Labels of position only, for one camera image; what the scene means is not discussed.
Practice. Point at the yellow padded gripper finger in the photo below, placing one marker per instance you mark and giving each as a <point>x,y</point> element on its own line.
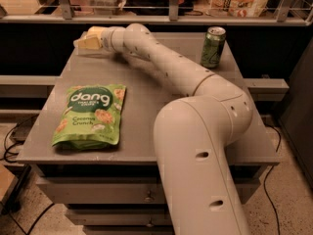
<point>88,43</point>
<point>95,30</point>

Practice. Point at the metal shelf rail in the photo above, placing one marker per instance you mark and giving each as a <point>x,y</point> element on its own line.
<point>277,12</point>

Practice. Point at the black bag on shelf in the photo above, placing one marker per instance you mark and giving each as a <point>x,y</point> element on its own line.
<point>157,7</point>

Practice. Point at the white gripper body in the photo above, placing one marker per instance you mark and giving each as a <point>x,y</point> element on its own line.
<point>106,40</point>

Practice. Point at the green dang chips bag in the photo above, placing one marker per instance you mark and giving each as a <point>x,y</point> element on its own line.
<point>91,118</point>

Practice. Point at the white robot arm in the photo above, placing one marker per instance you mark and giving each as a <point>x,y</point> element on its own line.
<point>190,133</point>

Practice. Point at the green soda can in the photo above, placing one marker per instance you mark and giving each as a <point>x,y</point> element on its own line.
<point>213,47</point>

